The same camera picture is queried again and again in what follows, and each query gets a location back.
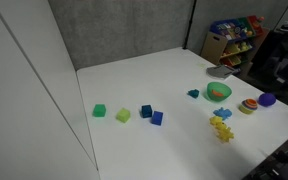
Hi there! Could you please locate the orange toy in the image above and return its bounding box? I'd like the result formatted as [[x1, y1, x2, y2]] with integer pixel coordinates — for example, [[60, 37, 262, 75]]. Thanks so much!
[[212, 90, 225, 98]]

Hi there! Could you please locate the teal foam toy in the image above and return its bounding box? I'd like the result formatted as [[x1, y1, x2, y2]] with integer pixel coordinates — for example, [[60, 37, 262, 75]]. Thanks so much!
[[187, 88, 201, 99]]

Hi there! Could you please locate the small yellow foam toy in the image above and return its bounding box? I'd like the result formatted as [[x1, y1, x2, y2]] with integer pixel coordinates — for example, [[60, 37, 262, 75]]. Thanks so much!
[[209, 115, 224, 127]]

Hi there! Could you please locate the green plastic bowl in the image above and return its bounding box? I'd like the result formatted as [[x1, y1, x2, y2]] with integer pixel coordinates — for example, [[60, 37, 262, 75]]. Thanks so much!
[[206, 81, 233, 103]]

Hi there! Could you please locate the light blue foam toy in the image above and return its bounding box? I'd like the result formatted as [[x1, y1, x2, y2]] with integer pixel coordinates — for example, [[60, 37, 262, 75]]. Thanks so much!
[[213, 106, 233, 121]]

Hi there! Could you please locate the wooden toy shelf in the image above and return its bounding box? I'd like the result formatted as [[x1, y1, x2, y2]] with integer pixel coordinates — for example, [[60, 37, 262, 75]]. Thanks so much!
[[200, 15, 271, 69]]

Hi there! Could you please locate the large yellow foam toy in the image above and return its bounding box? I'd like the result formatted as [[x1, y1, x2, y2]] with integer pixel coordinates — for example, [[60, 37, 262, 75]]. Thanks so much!
[[214, 123, 235, 144]]

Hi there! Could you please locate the blue toy bin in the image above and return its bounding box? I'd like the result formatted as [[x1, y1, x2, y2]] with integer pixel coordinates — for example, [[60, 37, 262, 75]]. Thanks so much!
[[210, 18, 248, 42]]

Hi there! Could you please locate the rainbow stacking cups toy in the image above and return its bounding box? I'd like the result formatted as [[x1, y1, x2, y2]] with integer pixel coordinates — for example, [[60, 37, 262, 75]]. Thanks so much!
[[239, 98, 259, 115]]

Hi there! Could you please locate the green toy bin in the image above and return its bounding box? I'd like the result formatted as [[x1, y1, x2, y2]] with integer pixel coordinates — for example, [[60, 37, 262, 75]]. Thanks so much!
[[237, 17, 256, 37]]

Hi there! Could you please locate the red toy bin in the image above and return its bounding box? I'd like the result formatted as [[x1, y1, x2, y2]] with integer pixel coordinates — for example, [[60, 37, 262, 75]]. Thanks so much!
[[247, 14, 265, 35]]

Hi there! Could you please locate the dark blue foam cube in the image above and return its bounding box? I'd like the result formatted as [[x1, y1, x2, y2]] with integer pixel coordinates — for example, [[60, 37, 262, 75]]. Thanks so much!
[[141, 104, 153, 119]]

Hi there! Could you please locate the bright blue foam cube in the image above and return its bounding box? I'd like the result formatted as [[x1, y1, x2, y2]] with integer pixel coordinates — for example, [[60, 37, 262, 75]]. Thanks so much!
[[150, 110, 164, 127]]

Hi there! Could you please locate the yellow-green foam cube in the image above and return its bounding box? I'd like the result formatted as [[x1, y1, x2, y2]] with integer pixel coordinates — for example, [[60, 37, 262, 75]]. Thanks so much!
[[115, 107, 132, 124]]

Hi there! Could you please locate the green foam cube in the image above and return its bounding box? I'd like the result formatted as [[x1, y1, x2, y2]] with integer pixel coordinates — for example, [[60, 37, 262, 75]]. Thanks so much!
[[92, 103, 107, 118]]

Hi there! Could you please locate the gray flat tray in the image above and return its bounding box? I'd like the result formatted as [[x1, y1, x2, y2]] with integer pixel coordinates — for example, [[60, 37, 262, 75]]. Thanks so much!
[[205, 64, 240, 81]]

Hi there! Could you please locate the black divider pole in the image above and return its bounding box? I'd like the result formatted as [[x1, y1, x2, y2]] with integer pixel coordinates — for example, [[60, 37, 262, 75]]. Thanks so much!
[[182, 0, 198, 51]]

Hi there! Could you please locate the purple ball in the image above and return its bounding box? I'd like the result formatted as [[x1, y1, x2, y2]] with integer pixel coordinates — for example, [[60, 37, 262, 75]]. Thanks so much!
[[257, 92, 277, 108]]

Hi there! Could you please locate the black office chair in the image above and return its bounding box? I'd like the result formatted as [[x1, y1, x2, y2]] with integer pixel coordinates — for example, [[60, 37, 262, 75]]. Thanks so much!
[[250, 20, 288, 116]]

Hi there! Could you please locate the black equipment at table edge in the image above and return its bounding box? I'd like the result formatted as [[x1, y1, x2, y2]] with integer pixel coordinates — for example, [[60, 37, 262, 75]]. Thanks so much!
[[242, 129, 288, 180]]

